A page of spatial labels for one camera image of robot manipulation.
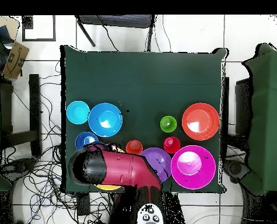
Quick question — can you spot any sky blue bowl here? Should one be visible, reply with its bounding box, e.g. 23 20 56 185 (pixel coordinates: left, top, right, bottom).
88 102 124 138

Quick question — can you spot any purple bowl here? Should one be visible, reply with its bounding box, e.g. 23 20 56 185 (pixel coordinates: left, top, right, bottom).
140 147 173 183

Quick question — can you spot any large pink bowl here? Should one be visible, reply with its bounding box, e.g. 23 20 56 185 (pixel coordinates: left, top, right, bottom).
170 145 216 190

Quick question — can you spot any orange cup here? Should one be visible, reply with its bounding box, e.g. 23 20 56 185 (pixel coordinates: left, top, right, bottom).
125 139 144 155

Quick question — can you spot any green cup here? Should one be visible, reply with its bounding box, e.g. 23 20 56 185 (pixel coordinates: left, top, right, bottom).
160 115 177 133

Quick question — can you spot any red cup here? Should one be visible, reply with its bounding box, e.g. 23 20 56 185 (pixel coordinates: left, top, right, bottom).
163 136 181 154

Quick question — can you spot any dark green tablecloth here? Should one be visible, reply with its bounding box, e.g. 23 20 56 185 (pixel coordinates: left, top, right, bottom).
59 44 230 194

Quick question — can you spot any small dark blue bowl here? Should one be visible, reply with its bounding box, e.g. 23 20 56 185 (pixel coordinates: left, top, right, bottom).
75 131 100 151

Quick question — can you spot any small cyan ribbed bowl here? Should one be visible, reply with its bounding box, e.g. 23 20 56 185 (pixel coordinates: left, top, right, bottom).
66 100 91 125

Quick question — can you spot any orange bowl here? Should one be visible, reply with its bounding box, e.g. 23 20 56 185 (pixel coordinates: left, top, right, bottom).
181 102 220 141

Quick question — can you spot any large yellow bowl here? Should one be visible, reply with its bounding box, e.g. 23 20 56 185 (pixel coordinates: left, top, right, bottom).
94 147 125 191

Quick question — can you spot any black power strip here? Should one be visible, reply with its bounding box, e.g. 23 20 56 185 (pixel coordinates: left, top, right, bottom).
76 192 90 216

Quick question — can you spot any black H-shaped stand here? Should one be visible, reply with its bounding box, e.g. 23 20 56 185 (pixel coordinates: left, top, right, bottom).
222 76 251 160
0 73 43 158

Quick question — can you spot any black folding chair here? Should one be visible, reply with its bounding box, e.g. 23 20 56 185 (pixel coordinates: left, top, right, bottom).
74 15 157 53

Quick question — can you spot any cardboard box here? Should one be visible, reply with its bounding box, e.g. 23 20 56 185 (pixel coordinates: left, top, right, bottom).
2 41 30 81

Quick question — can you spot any beige board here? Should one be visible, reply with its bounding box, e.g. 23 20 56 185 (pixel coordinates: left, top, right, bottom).
0 15 20 41

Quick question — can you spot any tangle of black cables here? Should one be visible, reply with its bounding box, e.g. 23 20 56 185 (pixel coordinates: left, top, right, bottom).
0 60 112 224

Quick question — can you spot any black square frame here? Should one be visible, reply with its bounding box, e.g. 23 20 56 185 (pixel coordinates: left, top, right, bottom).
22 15 57 42

